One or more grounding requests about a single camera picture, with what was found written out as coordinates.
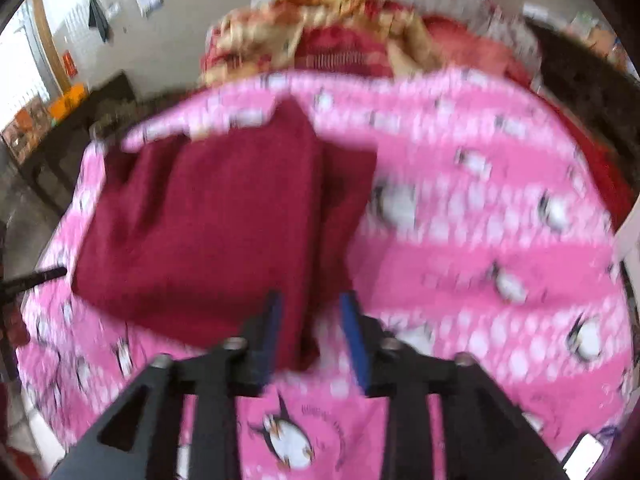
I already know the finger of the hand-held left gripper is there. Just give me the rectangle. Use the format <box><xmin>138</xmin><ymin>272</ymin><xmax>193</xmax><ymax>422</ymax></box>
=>
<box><xmin>0</xmin><ymin>266</ymin><xmax>68</xmax><ymax>298</ymax></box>

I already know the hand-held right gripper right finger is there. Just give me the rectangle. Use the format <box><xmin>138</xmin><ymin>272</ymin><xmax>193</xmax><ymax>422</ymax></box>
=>
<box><xmin>340</xmin><ymin>290</ymin><xmax>571</xmax><ymax>480</ymax></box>

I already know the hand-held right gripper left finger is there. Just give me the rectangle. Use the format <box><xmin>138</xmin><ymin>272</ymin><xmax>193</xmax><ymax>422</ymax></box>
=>
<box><xmin>50</xmin><ymin>290</ymin><xmax>285</xmax><ymax>480</ymax></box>

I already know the maroon shirt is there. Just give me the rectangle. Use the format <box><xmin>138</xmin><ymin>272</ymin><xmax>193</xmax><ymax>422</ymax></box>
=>
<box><xmin>70</xmin><ymin>97</ymin><xmax>378</xmax><ymax>373</ymax></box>

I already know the dark wooden table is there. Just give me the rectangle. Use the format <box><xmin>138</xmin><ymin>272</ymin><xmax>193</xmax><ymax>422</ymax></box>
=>
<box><xmin>20</xmin><ymin>72</ymin><xmax>136</xmax><ymax>211</ymax></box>

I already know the pink penguin print blanket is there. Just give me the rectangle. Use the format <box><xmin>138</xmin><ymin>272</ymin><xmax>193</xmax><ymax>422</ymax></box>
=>
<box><xmin>15</xmin><ymin>67</ymin><xmax>633</xmax><ymax>480</ymax></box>

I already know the orange box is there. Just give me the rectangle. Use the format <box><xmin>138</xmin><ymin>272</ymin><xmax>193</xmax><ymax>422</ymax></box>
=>
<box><xmin>50</xmin><ymin>85</ymin><xmax>88</xmax><ymax>121</ymax></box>

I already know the grey brown cloth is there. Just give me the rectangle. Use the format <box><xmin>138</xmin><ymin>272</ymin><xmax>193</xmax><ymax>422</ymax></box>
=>
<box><xmin>90</xmin><ymin>92</ymin><xmax>201</xmax><ymax>136</ymax></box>

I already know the white smartphone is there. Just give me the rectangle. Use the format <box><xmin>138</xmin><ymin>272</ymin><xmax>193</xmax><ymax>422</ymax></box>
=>
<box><xmin>560</xmin><ymin>432</ymin><xmax>606</xmax><ymax>480</ymax></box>

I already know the maroon knitted garment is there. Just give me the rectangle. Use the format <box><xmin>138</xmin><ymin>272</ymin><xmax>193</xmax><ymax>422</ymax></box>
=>
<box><xmin>295</xmin><ymin>27</ymin><xmax>391</xmax><ymax>73</ymax></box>

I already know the red bed sheet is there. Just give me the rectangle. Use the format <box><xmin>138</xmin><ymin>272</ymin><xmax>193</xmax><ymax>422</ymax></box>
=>
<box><xmin>550</xmin><ymin>110</ymin><xmax>633</xmax><ymax>231</ymax></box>

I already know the red and yellow floral blanket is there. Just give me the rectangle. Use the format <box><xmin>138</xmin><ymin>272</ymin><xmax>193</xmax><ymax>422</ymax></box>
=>
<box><xmin>200</xmin><ymin>0</ymin><xmax>441</xmax><ymax>86</ymax></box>

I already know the red pillow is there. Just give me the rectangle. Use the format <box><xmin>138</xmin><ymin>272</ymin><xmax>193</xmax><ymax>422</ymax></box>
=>
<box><xmin>425</xmin><ymin>15</ymin><xmax>531</xmax><ymax>81</ymax></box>

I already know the dark cloth on wall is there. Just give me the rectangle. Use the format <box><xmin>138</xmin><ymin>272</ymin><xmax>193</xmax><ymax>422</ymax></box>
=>
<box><xmin>87</xmin><ymin>0</ymin><xmax>108</xmax><ymax>43</ymax></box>

